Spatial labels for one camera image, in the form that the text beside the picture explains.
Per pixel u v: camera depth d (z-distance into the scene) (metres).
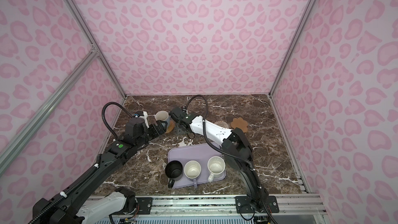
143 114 0.72
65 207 0.39
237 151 0.51
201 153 0.92
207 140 0.51
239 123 1.04
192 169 0.84
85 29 0.84
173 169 0.82
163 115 0.97
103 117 0.56
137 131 0.59
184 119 0.65
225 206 0.75
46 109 0.63
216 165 0.84
